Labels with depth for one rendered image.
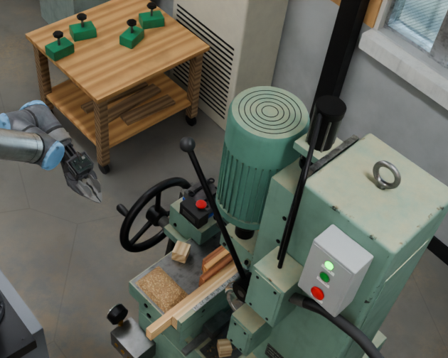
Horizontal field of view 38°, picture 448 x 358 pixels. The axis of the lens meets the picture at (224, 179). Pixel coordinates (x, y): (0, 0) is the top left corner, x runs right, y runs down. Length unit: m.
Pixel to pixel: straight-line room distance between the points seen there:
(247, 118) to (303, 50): 1.90
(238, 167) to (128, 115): 1.87
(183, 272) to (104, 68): 1.41
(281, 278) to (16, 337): 0.99
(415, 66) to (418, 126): 0.30
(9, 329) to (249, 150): 1.06
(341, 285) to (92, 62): 2.04
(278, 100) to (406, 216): 0.38
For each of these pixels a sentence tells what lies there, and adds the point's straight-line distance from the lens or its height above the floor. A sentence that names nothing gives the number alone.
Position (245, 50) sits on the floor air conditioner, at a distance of 3.13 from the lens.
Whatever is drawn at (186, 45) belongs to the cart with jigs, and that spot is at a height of 0.53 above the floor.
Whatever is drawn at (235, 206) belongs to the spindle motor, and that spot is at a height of 1.26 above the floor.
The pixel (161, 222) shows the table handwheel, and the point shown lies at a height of 0.82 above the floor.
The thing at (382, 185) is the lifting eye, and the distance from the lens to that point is 1.26.
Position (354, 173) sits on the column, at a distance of 1.28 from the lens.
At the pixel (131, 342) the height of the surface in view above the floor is 0.62.
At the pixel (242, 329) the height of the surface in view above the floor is 1.06.
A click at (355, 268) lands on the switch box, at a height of 1.48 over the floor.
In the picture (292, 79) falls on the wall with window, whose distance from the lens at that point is 3.37.
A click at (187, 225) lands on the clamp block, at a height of 0.94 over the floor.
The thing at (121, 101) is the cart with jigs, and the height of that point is 0.20.
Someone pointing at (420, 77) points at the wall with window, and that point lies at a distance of 2.75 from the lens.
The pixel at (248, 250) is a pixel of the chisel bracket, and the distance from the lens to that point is 1.67.
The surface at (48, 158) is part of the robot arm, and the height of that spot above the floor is 1.03.
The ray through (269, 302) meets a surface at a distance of 1.41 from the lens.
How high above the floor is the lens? 2.42
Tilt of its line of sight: 48 degrees down
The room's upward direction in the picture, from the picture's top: 9 degrees clockwise
